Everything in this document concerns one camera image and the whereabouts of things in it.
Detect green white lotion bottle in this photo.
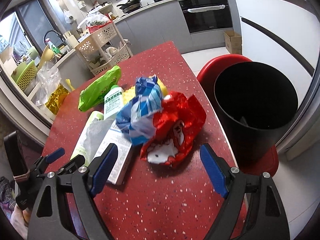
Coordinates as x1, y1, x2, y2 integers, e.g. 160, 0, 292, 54
70, 110, 104, 167

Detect white blue carton box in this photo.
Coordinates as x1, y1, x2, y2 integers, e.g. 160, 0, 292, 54
93, 119, 133, 185

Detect green plastic snack bag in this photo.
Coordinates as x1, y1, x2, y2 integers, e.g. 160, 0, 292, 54
78, 66, 121, 112

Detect white green small bottle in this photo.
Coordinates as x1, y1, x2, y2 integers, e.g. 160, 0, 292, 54
104, 85, 124, 120

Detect red snack bag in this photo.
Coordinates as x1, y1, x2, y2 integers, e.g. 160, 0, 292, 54
140, 91, 207, 168

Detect blue white plastic bag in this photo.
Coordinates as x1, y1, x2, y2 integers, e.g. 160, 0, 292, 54
115, 74, 164, 147

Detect yellow foam sponge pad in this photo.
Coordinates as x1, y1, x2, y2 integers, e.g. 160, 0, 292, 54
123, 75, 168, 104

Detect black trash bin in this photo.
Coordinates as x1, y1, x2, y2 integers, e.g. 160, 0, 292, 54
214, 62, 298, 153

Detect black kitchen faucet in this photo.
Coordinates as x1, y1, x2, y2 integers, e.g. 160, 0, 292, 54
43, 29, 67, 48

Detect red chair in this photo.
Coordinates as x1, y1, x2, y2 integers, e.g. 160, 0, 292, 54
197, 54, 279, 176

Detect gold foil bag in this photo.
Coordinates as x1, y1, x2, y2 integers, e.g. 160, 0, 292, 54
45, 84, 69, 115

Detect green yellow dish basket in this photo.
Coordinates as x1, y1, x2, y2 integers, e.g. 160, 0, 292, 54
11, 60, 37, 91

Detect clear plastic bag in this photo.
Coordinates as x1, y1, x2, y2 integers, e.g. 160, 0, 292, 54
34, 61, 61, 107

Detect yellow cutting board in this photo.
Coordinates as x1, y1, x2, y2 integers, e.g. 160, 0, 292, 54
37, 45, 55, 70

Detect beige plastic storage cart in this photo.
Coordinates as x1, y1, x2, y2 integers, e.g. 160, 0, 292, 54
75, 21, 133, 76

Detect red basket on cart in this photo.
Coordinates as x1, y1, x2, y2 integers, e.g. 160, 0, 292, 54
87, 22, 111, 34

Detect cardboard box on floor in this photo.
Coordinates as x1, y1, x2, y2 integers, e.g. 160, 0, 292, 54
223, 30, 242, 55

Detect grey base cabinets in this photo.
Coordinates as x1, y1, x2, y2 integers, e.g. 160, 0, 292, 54
116, 0, 241, 54

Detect white refrigerator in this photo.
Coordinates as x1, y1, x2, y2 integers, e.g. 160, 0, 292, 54
236, 0, 319, 103

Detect black frying pan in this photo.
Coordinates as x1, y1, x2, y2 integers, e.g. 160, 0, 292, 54
117, 0, 142, 14

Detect black built-in oven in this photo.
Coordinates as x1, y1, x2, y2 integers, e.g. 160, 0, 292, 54
179, 0, 233, 34

